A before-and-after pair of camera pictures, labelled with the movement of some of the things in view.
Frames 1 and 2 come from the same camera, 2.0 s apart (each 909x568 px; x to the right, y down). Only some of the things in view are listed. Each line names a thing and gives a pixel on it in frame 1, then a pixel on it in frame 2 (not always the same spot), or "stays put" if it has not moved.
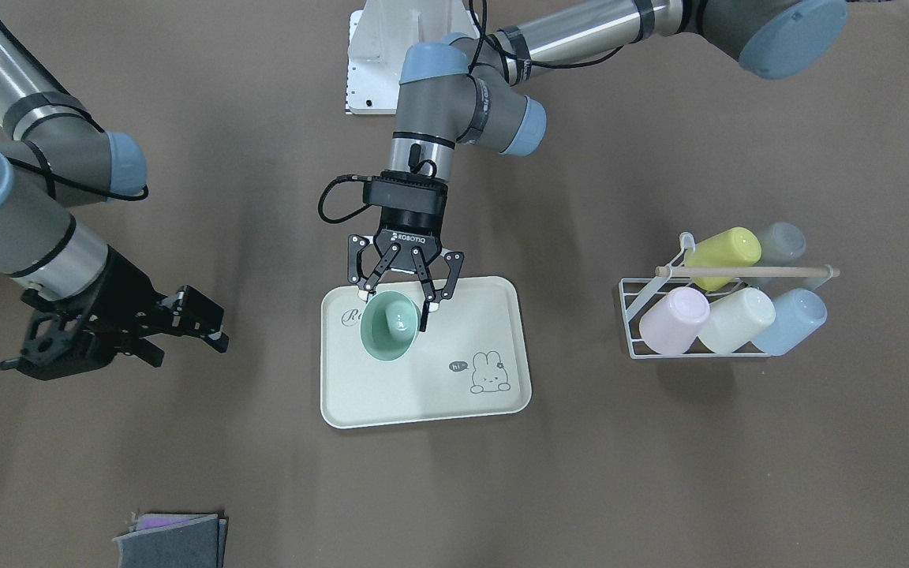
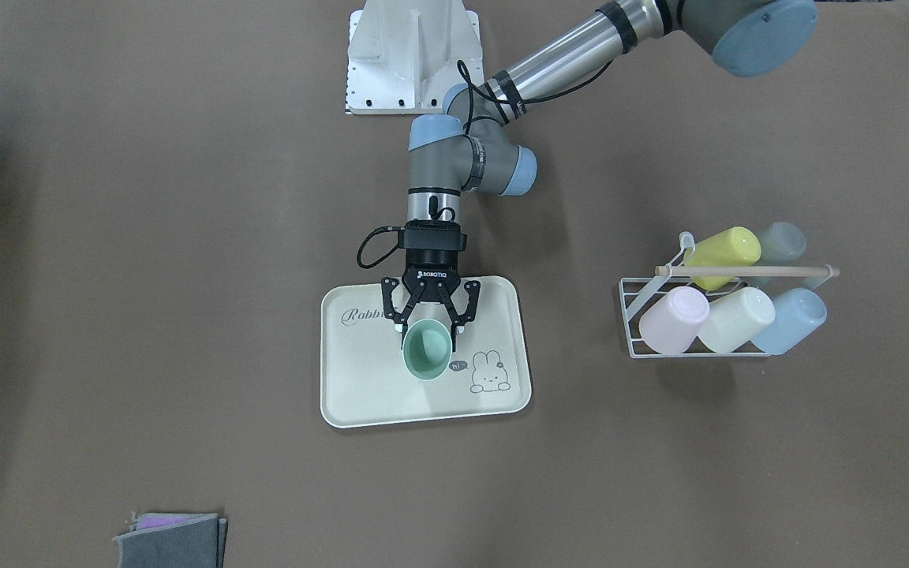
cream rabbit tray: x=470 y=361 stays put
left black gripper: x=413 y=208 to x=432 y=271
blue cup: x=798 y=312 stays put
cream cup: x=736 y=319 stays put
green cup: x=390 y=323 to x=427 y=349
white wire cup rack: x=711 y=280 stays put
